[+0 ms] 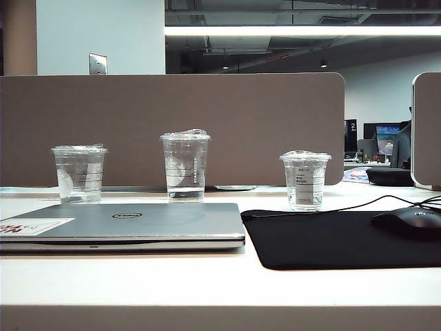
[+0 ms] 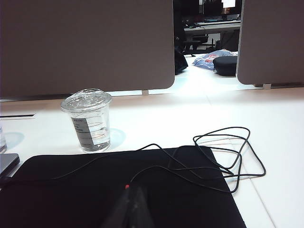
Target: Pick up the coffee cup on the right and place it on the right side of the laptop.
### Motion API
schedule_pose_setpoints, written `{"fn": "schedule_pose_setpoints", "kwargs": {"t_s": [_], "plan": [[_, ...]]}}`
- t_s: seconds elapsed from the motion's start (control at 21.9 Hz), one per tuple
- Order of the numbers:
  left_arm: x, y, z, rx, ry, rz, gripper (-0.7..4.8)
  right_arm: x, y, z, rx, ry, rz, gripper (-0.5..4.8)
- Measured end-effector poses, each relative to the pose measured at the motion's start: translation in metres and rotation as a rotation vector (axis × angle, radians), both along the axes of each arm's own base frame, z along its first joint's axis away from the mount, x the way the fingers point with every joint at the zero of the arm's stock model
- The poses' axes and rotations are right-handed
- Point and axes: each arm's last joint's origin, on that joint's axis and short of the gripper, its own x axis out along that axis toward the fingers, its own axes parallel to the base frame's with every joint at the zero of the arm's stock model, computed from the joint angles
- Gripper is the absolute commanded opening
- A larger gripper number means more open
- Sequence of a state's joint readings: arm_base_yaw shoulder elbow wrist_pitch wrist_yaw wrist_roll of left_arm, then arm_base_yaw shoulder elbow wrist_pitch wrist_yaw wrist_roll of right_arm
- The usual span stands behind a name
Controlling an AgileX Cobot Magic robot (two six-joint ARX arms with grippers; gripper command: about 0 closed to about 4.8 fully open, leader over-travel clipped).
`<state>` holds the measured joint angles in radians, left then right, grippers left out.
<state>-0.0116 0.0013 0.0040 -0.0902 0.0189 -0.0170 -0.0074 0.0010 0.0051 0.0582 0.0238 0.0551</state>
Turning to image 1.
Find black mouse cable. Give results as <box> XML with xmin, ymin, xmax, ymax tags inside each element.
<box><xmin>251</xmin><ymin>194</ymin><xmax>441</xmax><ymax>218</ymax></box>

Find wide brown desk divider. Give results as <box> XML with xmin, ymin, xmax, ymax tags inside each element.
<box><xmin>0</xmin><ymin>72</ymin><xmax>347</xmax><ymax>189</ymax></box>

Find black computer mouse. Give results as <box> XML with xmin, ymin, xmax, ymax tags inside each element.
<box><xmin>370</xmin><ymin>205</ymin><xmax>441</xmax><ymax>239</ymax></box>

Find brown divider with white rim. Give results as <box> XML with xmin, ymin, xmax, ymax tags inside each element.
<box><xmin>410</xmin><ymin>71</ymin><xmax>441</xmax><ymax>192</ymax></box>

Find black mouse pad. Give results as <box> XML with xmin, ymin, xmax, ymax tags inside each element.
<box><xmin>240</xmin><ymin>209</ymin><xmax>441</xmax><ymax>271</ymax></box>

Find colourful printed paper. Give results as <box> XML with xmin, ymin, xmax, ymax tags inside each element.
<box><xmin>343</xmin><ymin>166</ymin><xmax>371</xmax><ymax>183</ymax></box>

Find pale blue paper sheet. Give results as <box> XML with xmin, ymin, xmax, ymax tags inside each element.
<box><xmin>0</xmin><ymin>185</ymin><xmax>58</xmax><ymax>194</ymax></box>

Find monitor with blue picture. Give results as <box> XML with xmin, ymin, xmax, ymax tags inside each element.
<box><xmin>374</xmin><ymin>124</ymin><xmax>402</xmax><ymax>156</ymax></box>

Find clear cup with white label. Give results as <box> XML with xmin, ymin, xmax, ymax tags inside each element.
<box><xmin>279</xmin><ymin>150</ymin><xmax>333</xmax><ymax>212</ymax></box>

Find tall clear Starbucks cup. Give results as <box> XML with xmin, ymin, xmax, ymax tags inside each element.
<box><xmin>159</xmin><ymin>128</ymin><xmax>212</xmax><ymax>203</ymax></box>

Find long linear ceiling light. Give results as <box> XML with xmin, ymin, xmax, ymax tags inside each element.
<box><xmin>164</xmin><ymin>25</ymin><xmax>441</xmax><ymax>37</ymax></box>

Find black round pouch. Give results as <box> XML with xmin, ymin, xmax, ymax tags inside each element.
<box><xmin>365</xmin><ymin>167</ymin><xmax>414</xmax><ymax>187</ymax></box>

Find metal wall plate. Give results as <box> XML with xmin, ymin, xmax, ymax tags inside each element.
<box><xmin>88</xmin><ymin>52</ymin><xmax>108</xmax><ymax>75</ymax></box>

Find person in grey jacket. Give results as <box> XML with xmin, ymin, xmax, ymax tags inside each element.
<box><xmin>390</xmin><ymin>105</ymin><xmax>413</xmax><ymax>170</ymax></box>

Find black sign with white numeral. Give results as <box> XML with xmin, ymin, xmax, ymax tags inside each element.
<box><xmin>344</xmin><ymin>119</ymin><xmax>358</xmax><ymax>152</ymax></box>

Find grey Dell laptop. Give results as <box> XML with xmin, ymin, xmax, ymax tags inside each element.
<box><xmin>0</xmin><ymin>202</ymin><xmax>246</xmax><ymax>252</ymax></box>

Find short clear cup black lines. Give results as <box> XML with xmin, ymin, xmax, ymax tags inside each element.
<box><xmin>50</xmin><ymin>143</ymin><xmax>109</xmax><ymax>205</ymax></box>

